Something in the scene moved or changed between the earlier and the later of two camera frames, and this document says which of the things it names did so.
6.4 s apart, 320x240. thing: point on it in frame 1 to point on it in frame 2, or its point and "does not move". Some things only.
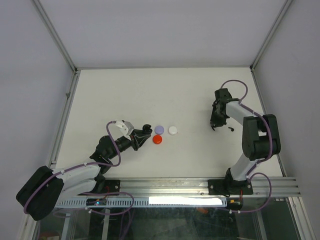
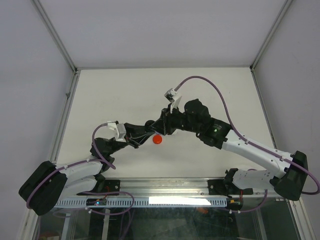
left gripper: (138, 133) does not move
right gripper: (213, 120) to (168, 117)
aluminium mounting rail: (198, 187) does not move
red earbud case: (157, 139) does not move
